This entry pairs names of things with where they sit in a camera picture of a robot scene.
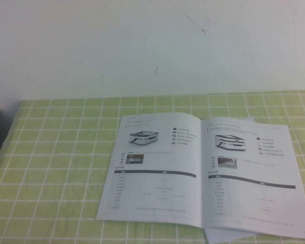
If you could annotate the white product booklet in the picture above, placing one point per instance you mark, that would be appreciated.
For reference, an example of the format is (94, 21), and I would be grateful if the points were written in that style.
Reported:
(155, 178)

